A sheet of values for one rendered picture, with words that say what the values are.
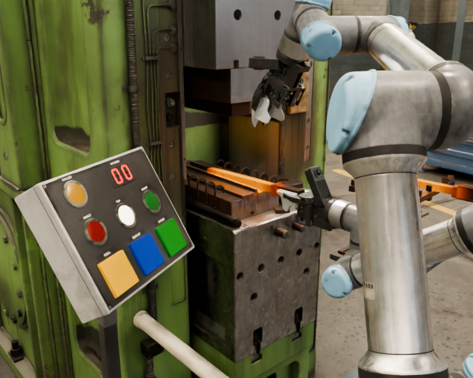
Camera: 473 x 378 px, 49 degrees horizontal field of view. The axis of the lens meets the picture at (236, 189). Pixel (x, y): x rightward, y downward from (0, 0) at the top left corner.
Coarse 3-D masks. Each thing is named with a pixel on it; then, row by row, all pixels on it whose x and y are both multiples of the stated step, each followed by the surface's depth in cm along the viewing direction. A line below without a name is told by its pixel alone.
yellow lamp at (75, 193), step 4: (68, 184) 101; (72, 184) 102; (76, 184) 103; (68, 188) 101; (72, 188) 102; (76, 188) 102; (80, 188) 104; (68, 192) 101; (72, 192) 101; (76, 192) 102; (80, 192) 103; (68, 196) 100; (72, 196) 101; (76, 196) 102; (80, 196) 103; (84, 196) 104; (72, 200) 101; (76, 200) 101; (80, 200) 102
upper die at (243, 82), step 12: (192, 72) 154; (204, 72) 150; (216, 72) 146; (228, 72) 142; (240, 72) 143; (252, 72) 146; (264, 72) 149; (192, 84) 155; (204, 84) 151; (216, 84) 147; (228, 84) 143; (240, 84) 144; (252, 84) 147; (192, 96) 157; (204, 96) 152; (216, 96) 148; (228, 96) 144; (240, 96) 145; (252, 96) 148
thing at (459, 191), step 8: (424, 184) 172; (432, 184) 170; (440, 184) 169; (448, 184) 169; (456, 184) 167; (464, 184) 166; (448, 192) 167; (456, 192) 165; (464, 192) 164; (472, 192) 163; (464, 200) 164; (472, 200) 163
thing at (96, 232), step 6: (90, 222) 102; (96, 222) 104; (90, 228) 102; (96, 228) 103; (102, 228) 104; (90, 234) 101; (96, 234) 102; (102, 234) 104; (96, 240) 102; (102, 240) 103
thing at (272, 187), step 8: (216, 168) 177; (224, 176) 170; (232, 176) 167; (240, 176) 165; (248, 176) 165; (248, 184) 162; (256, 184) 159; (264, 184) 156; (272, 184) 153; (280, 184) 153; (272, 192) 153; (296, 192) 147
